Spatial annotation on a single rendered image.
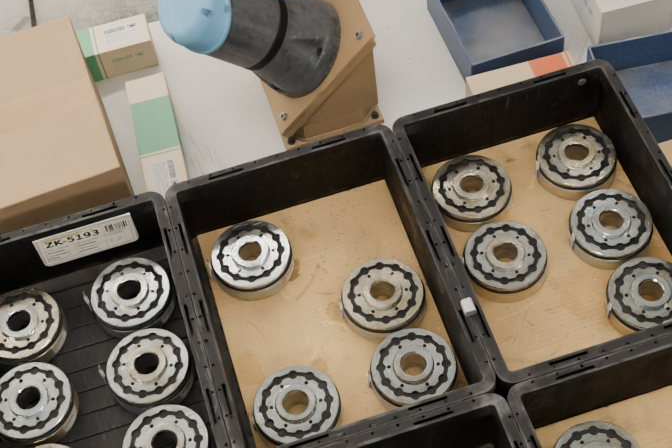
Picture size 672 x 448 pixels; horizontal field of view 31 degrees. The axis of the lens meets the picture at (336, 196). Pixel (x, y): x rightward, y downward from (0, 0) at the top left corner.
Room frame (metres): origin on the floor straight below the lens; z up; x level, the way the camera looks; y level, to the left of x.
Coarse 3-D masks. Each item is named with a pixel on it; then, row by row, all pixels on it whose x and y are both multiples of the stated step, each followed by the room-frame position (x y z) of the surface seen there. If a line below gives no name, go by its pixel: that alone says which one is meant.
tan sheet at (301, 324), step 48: (384, 192) 0.94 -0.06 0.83; (336, 240) 0.87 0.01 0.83; (384, 240) 0.86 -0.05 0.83; (288, 288) 0.81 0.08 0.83; (336, 288) 0.80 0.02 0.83; (240, 336) 0.75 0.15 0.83; (288, 336) 0.74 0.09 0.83; (336, 336) 0.73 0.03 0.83; (240, 384) 0.69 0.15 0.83; (336, 384) 0.67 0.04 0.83
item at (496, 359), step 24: (552, 72) 1.01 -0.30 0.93; (576, 72) 1.00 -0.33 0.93; (480, 96) 0.99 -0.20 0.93; (504, 96) 0.99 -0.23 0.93; (624, 96) 0.95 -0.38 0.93; (408, 120) 0.97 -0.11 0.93; (408, 144) 0.93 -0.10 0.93; (648, 144) 0.87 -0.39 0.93; (408, 168) 0.90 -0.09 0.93; (432, 216) 0.82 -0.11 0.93; (456, 264) 0.75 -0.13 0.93; (480, 312) 0.68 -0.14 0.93; (480, 336) 0.65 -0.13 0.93; (624, 336) 0.62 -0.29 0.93; (648, 336) 0.61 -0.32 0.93; (552, 360) 0.60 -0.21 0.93; (576, 360) 0.60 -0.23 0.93; (504, 384) 0.59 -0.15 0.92
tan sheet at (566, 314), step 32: (448, 160) 0.97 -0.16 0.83; (512, 160) 0.95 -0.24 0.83; (576, 160) 0.94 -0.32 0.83; (512, 192) 0.90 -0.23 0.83; (544, 192) 0.89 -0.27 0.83; (544, 224) 0.85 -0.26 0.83; (576, 256) 0.79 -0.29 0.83; (544, 288) 0.75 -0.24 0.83; (576, 288) 0.75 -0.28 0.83; (512, 320) 0.72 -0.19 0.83; (544, 320) 0.71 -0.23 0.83; (576, 320) 0.70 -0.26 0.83; (608, 320) 0.69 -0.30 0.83; (512, 352) 0.67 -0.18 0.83; (544, 352) 0.67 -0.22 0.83
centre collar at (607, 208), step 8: (600, 208) 0.83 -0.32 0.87; (608, 208) 0.83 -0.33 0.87; (616, 208) 0.83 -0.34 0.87; (624, 208) 0.83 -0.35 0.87; (592, 216) 0.82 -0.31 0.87; (600, 216) 0.82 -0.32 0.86; (624, 216) 0.81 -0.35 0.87; (592, 224) 0.81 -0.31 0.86; (600, 224) 0.81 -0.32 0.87; (624, 224) 0.80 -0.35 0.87; (600, 232) 0.80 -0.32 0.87; (608, 232) 0.80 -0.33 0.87; (616, 232) 0.79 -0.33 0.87; (624, 232) 0.79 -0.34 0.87
